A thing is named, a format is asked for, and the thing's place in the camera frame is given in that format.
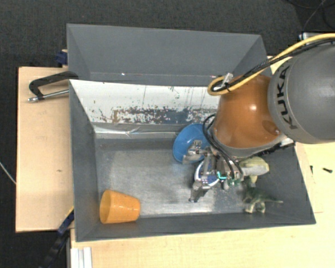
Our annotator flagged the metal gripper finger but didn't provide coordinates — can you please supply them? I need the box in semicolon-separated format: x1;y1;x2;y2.
183;140;207;165
188;176;213;204

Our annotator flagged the blue and white round thing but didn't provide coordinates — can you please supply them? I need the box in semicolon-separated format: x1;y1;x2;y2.
194;160;221;186

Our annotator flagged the blue bowl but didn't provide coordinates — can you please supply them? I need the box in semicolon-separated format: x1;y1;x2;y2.
172;123;213;165

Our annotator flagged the pale green toy animal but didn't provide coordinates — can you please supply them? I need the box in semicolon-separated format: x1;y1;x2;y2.
238;156;270;184

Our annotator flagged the green toy dinosaur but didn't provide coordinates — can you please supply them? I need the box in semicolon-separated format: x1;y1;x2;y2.
241;183;284;214

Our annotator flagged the grey metal bin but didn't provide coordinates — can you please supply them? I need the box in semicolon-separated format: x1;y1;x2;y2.
66;23;317;242

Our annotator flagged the orange cup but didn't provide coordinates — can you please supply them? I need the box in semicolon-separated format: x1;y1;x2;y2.
99;189;141;224

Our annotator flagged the brown cardboard board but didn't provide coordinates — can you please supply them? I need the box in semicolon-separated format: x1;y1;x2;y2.
15;66;75;233

